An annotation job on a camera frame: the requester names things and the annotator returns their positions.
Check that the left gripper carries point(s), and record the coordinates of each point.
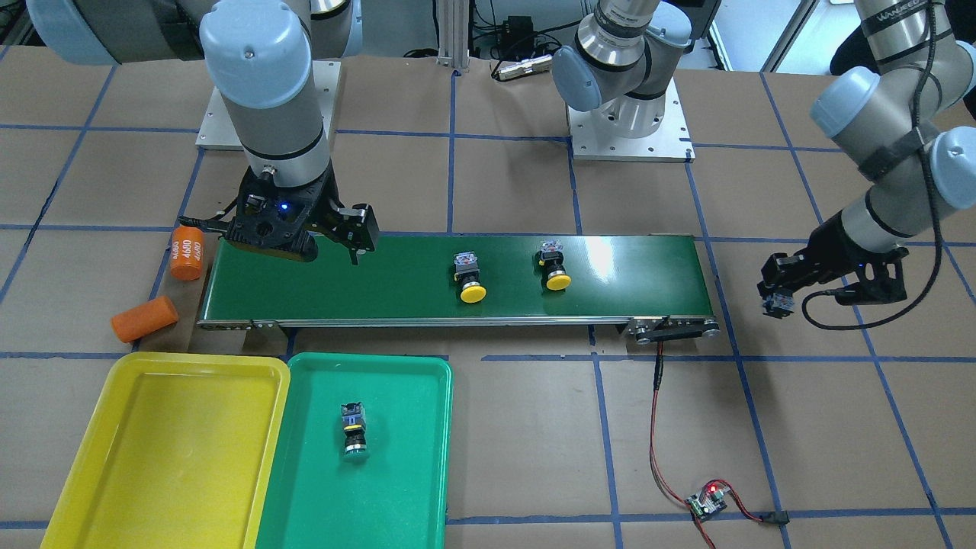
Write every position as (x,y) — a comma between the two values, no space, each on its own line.
(829,248)

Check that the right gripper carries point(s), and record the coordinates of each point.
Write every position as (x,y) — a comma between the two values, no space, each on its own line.
(336,210)

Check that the green push button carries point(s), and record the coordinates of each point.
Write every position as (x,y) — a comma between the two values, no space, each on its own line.
(354,431)
(778,304)

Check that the orange cylinder with 4680 print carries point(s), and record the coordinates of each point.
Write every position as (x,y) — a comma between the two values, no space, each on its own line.
(186,253)

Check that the plain orange cylinder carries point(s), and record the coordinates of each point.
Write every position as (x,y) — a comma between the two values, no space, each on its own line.
(147,318)

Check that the yellow push button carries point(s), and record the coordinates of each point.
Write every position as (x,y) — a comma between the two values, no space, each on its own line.
(466,276)
(550,260)

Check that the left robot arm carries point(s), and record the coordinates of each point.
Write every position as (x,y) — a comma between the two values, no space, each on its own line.
(882,120)

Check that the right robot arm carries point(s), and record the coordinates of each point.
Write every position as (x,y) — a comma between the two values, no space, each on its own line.
(260,56)

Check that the green conveyor belt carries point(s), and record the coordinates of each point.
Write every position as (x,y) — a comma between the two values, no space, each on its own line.
(652,287)

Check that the yellow plastic tray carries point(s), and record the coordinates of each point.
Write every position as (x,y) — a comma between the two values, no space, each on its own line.
(177,454)

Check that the small motor controller board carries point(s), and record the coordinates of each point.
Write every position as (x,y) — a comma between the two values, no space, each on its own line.
(707,502)

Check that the green plastic tray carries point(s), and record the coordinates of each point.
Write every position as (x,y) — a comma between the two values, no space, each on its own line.
(396,498)

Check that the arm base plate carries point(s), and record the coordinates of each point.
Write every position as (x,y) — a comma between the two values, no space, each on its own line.
(628,129)
(216,131)

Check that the aluminium frame post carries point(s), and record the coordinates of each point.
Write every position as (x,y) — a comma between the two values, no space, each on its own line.
(454,33)

